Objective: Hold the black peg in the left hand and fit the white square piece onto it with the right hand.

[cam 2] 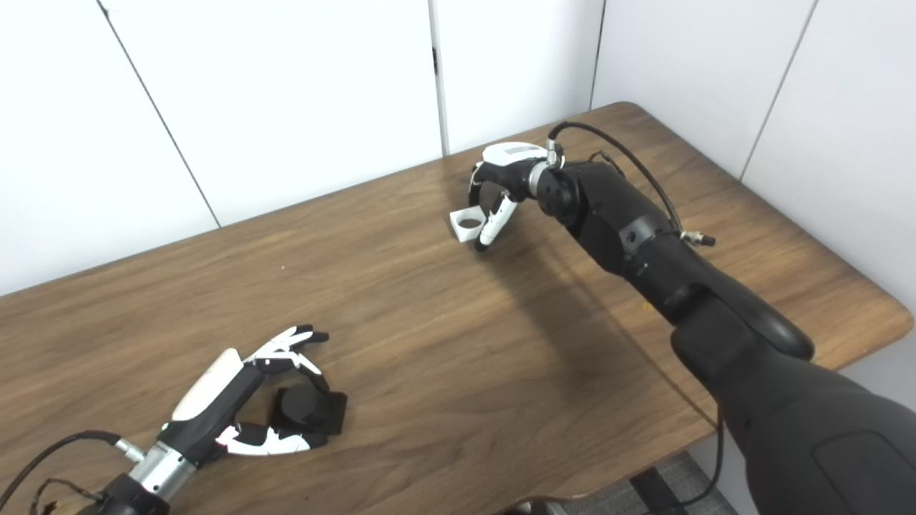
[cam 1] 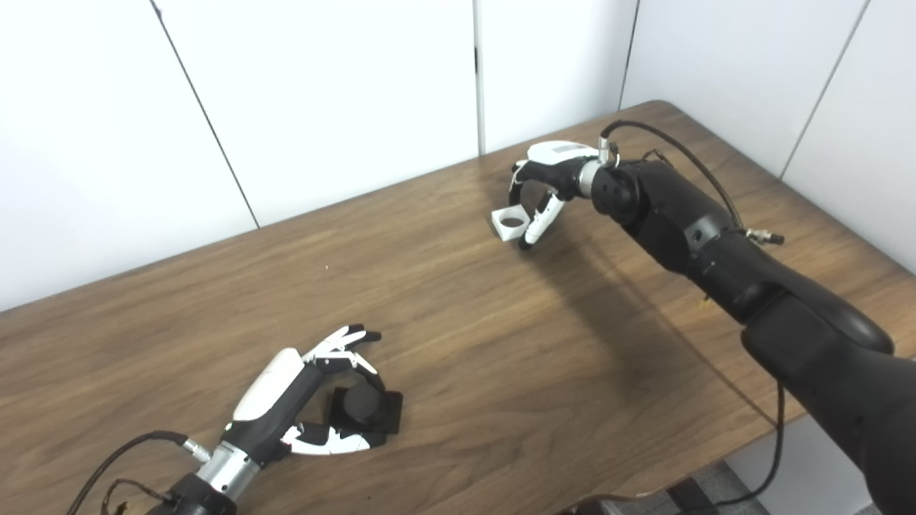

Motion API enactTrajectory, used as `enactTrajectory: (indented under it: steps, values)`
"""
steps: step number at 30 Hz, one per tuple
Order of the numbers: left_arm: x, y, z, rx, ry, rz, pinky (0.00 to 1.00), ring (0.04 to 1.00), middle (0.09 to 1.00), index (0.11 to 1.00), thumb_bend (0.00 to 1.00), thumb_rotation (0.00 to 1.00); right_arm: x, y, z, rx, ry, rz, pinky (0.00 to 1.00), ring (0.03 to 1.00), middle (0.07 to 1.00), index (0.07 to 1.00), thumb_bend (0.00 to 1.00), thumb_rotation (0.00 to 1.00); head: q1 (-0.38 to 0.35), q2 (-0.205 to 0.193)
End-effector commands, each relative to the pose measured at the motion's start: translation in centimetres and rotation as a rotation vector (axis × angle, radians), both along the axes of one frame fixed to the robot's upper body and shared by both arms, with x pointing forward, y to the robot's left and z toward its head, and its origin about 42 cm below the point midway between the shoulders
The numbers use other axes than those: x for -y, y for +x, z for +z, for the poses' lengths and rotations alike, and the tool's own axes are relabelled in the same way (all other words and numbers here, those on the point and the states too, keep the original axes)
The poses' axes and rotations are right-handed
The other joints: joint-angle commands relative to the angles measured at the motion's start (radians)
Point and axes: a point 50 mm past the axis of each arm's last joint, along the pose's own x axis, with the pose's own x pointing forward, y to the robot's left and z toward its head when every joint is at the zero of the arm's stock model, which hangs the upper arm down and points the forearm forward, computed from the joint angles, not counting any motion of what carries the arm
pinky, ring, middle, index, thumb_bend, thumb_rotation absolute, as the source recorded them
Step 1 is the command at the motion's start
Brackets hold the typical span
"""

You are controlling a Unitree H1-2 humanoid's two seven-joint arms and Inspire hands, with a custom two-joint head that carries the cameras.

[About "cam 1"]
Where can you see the white square piece with hole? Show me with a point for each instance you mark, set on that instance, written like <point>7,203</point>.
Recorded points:
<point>509,234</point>

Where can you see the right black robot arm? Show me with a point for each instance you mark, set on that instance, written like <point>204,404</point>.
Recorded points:
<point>787,300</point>

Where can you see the black peg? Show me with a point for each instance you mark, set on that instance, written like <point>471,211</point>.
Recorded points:
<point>361,408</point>

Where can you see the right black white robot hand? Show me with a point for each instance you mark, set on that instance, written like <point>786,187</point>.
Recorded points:
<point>554,168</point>

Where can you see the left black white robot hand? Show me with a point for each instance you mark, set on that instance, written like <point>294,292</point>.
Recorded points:
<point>272,386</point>

